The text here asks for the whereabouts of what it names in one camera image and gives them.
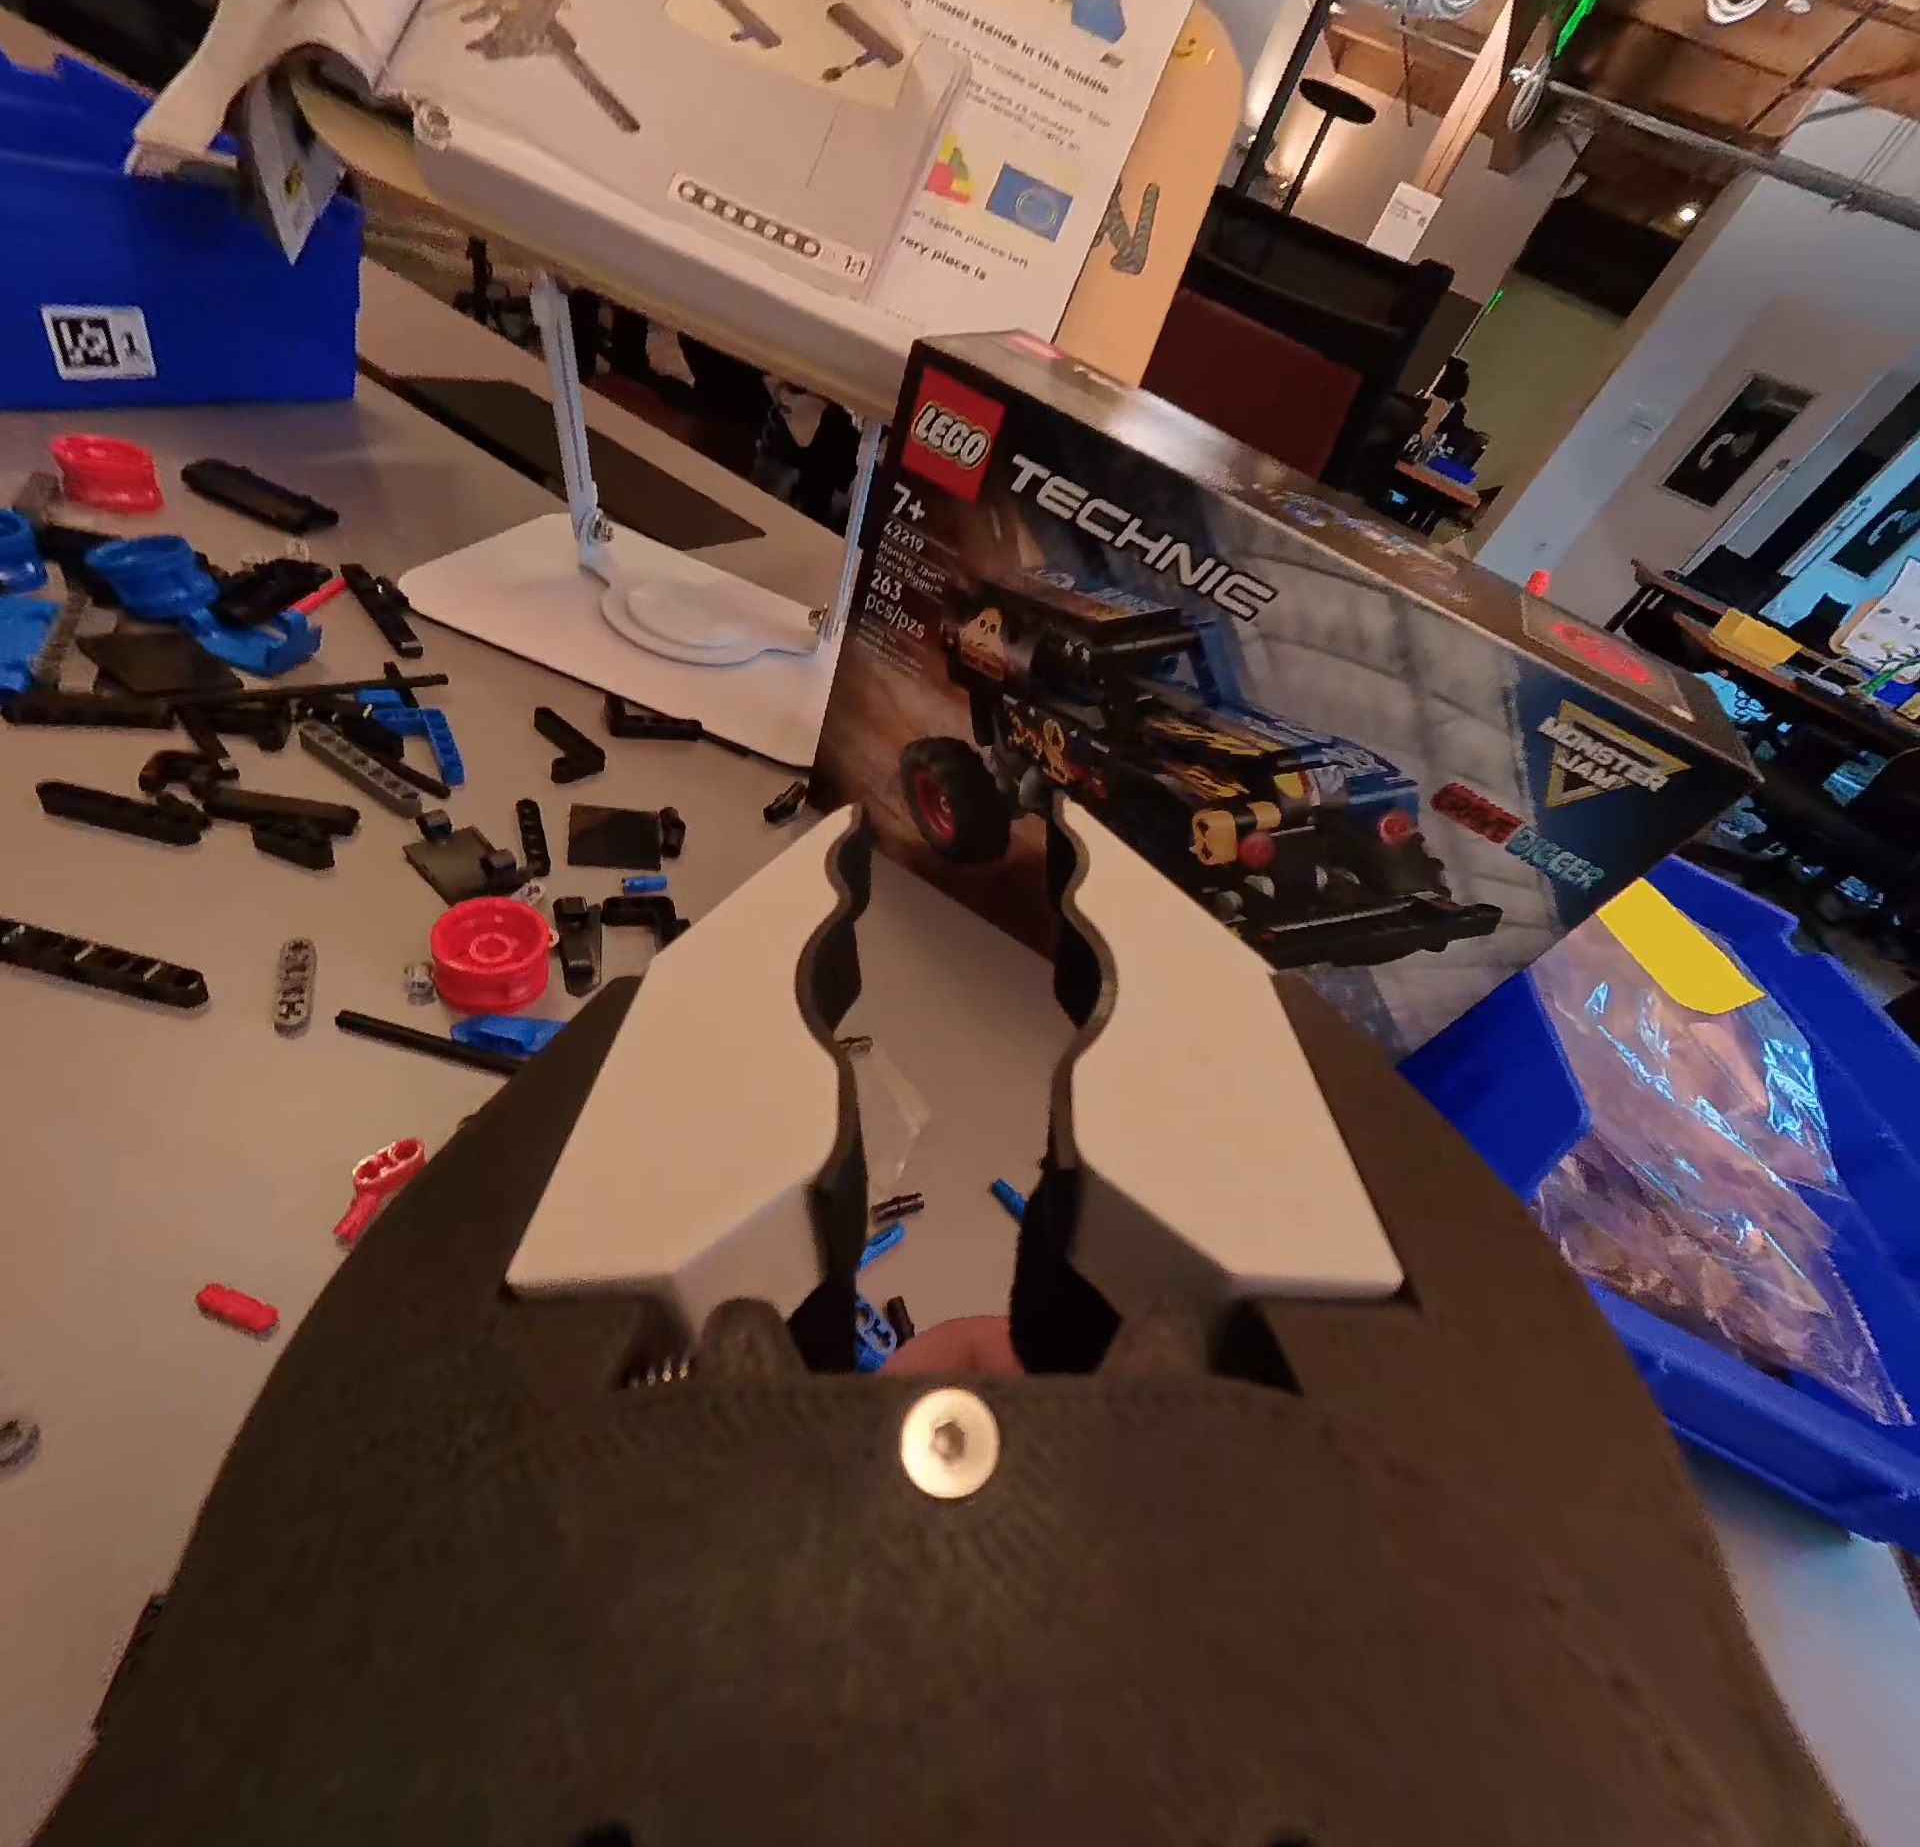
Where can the red toy connector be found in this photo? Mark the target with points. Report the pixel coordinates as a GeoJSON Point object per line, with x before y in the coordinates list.
{"type": "Point", "coordinates": [374, 1185]}

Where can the black floor lamp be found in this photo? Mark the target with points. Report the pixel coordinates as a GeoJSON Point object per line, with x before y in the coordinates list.
{"type": "Point", "coordinates": [1308, 32]}

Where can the white instruction booklet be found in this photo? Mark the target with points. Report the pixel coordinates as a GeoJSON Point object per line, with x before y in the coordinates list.
{"type": "Point", "coordinates": [750, 76]}

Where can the pile of toy building pieces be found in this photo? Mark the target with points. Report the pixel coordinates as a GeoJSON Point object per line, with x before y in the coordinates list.
{"type": "Point", "coordinates": [119, 812]}

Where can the long black toy beam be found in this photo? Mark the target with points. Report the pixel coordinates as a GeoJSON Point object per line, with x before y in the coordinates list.
{"type": "Point", "coordinates": [104, 965]}

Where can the short grey toy beam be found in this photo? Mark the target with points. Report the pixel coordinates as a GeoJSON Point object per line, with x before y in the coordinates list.
{"type": "Point", "coordinates": [295, 987]}

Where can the black angled toy beam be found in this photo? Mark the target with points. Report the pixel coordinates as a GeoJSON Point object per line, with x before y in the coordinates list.
{"type": "Point", "coordinates": [567, 750]}
{"type": "Point", "coordinates": [648, 718]}

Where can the grey desk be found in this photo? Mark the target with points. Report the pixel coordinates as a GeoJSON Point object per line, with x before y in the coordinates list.
{"type": "Point", "coordinates": [150, 1125]}

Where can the black toy truck set box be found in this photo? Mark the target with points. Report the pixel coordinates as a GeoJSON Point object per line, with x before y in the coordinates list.
{"type": "Point", "coordinates": [1352, 676]}

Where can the black toy panel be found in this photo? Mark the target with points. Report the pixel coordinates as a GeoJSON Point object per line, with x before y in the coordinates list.
{"type": "Point", "coordinates": [615, 839]}
{"type": "Point", "coordinates": [455, 866]}

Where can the yellow sticky note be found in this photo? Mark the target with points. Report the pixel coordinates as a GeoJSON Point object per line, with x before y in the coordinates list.
{"type": "Point", "coordinates": [1674, 948]}

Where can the red toy wheel rim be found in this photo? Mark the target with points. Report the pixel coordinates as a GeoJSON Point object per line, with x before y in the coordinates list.
{"type": "Point", "coordinates": [489, 956]}
{"type": "Point", "coordinates": [104, 469]}

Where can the black wall picture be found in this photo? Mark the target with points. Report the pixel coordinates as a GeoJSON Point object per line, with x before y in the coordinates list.
{"type": "Point", "coordinates": [1737, 442]}

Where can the small red toy piece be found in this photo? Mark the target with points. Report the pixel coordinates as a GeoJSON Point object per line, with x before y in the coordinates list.
{"type": "Point", "coordinates": [237, 1308]}

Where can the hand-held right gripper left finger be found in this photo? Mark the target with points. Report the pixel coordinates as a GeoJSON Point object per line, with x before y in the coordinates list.
{"type": "Point", "coordinates": [675, 1095]}

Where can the black toy axle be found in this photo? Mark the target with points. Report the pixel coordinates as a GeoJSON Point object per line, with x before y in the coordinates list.
{"type": "Point", "coordinates": [422, 1041]}

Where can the blue toy panel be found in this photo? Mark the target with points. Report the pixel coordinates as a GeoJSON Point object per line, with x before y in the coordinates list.
{"type": "Point", "coordinates": [268, 642]}

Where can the blue tagged plastic bin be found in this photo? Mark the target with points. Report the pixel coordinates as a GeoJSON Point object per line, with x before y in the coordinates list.
{"type": "Point", "coordinates": [180, 272]}

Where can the small clear plastic bag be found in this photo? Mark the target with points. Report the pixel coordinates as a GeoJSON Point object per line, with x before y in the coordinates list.
{"type": "Point", "coordinates": [888, 1112]}

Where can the dark armchair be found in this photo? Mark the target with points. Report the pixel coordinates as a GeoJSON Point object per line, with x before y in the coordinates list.
{"type": "Point", "coordinates": [1274, 362]}

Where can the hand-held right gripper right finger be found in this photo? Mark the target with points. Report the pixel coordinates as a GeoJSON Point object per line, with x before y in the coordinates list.
{"type": "Point", "coordinates": [1230, 1125]}

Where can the clear plastic bags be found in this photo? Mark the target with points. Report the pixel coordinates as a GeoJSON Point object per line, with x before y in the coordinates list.
{"type": "Point", "coordinates": [1696, 1125]}

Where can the blue toy wheel rim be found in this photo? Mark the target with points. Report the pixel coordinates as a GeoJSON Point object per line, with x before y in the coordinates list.
{"type": "Point", "coordinates": [11, 549]}
{"type": "Point", "coordinates": [157, 576]}

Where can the white desk lamp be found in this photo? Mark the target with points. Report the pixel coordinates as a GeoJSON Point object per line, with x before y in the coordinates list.
{"type": "Point", "coordinates": [511, 587]}

